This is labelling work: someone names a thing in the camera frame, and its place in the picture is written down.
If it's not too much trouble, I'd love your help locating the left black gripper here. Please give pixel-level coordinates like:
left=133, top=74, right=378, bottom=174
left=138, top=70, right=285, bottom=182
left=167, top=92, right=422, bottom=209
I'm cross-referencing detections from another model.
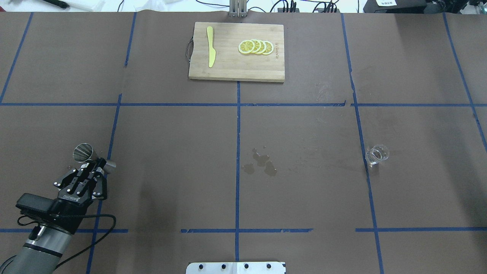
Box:
left=50, top=158, right=108, bottom=229

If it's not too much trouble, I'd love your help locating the clear glass cup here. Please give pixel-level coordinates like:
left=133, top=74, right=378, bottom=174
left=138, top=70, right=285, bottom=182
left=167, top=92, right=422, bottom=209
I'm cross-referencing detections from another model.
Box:
left=365, top=144, right=390, bottom=167

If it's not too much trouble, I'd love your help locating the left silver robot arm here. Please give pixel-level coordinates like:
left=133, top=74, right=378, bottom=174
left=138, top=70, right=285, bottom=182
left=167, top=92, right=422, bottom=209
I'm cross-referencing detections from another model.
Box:
left=1, top=158, right=116, bottom=274

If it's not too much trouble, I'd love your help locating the black rod tool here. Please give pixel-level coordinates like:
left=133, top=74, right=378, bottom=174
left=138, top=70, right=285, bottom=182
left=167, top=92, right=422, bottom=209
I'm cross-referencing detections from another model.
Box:
left=42, top=0, right=71, bottom=9

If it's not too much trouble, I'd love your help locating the yellow plastic knife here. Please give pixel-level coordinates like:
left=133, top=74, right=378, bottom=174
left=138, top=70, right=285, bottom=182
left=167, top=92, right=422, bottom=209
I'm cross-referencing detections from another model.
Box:
left=206, top=26, right=216, bottom=68

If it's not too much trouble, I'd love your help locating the wooden cutting board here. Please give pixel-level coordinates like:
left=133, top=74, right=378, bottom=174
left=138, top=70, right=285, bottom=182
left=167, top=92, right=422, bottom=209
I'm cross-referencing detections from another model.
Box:
left=188, top=21, right=285, bottom=83

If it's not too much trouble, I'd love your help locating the black desktop box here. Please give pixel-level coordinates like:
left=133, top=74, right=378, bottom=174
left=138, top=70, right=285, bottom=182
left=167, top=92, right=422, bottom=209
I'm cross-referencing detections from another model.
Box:
left=363, top=0, right=427, bottom=14

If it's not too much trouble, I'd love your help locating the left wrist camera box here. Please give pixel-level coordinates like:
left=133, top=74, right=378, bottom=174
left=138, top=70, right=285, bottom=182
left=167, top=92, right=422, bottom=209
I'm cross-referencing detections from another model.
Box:
left=16, top=193, right=55, bottom=216

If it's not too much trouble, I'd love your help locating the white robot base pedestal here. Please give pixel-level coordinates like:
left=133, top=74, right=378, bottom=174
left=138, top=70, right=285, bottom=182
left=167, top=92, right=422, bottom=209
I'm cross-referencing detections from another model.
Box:
left=186, top=261, right=287, bottom=274

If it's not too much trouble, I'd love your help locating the aluminium frame post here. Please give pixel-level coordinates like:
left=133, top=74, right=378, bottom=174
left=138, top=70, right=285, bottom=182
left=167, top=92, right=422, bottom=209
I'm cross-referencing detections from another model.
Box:
left=228, top=0, right=248, bottom=18

